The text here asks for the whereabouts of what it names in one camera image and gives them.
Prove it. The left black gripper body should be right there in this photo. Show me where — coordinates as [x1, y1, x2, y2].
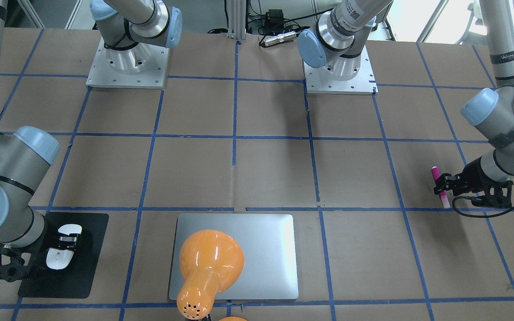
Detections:
[456, 158, 514, 209]

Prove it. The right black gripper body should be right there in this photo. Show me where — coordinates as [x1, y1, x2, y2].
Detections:
[0, 218, 58, 282]

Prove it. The pink highlighter pen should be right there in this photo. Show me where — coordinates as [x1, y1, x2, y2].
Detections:
[431, 166, 451, 209]

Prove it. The white computer mouse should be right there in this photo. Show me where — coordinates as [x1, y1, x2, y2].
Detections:
[46, 224, 83, 270]

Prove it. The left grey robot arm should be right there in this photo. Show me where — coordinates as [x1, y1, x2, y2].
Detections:
[297, 0, 514, 209]

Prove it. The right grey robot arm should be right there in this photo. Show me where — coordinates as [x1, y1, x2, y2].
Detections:
[0, 0, 183, 282]

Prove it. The black mousepad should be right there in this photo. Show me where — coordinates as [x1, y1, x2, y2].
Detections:
[18, 213, 109, 299]

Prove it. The orange desk lamp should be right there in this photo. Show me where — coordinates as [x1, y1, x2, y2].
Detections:
[177, 230, 245, 321]

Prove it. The silver closed laptop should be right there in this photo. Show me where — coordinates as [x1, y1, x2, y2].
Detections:
[169, 213, 298, 300]

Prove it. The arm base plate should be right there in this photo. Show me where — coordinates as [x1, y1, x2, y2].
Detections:
[86, 39, 171, 89]
[303, 46, 379, 95]

